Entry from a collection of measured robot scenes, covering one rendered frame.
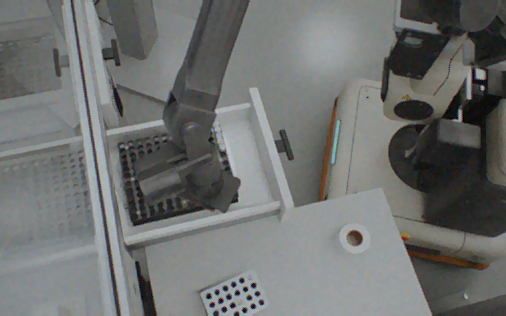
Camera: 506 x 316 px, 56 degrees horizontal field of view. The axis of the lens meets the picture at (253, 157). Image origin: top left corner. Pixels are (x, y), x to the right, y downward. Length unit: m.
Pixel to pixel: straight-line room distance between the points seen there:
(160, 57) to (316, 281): 1.41
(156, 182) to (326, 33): 1.79
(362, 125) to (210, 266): 0.95
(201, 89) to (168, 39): 1.61
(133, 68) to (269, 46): 0.64
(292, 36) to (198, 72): 1.71
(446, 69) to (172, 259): 0.78
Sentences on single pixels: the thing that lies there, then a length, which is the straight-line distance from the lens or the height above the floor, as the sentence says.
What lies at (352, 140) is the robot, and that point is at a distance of 1.79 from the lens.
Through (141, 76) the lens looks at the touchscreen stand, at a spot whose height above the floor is 0.04.
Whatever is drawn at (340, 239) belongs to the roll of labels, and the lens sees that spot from 1.09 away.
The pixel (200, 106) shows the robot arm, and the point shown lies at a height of 1.24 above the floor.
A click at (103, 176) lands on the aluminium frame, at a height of 0.99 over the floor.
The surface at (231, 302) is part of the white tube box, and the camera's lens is 1.04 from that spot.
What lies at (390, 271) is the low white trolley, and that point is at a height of 0.76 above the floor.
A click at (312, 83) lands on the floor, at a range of 2.22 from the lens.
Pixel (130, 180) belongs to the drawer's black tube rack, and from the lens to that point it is 1.01.
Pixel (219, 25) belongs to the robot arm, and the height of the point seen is 1.32.
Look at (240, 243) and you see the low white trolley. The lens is 1.10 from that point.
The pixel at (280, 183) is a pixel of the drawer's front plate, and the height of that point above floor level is 0.93.
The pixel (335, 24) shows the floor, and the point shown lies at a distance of 2.45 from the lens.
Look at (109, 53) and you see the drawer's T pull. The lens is 1.16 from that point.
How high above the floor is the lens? 1.83
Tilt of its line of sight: 66 degrees down
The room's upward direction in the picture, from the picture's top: 10 degrees clockwise
